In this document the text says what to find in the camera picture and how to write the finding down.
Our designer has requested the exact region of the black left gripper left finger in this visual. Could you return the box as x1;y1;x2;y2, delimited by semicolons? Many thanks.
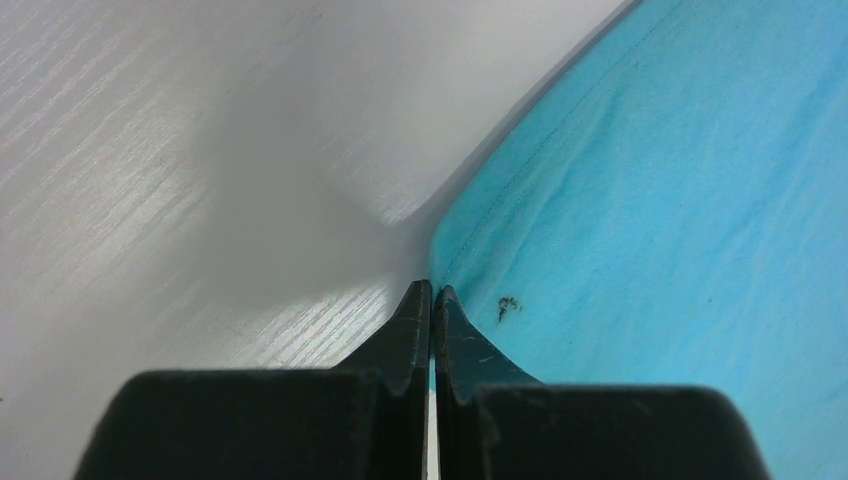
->
76;280;432;479

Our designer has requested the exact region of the cyan t-shirt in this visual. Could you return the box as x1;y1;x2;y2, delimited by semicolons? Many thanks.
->
429;1;847;479

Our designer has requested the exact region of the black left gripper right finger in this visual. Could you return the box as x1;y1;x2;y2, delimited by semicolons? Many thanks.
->
433;287;768;479

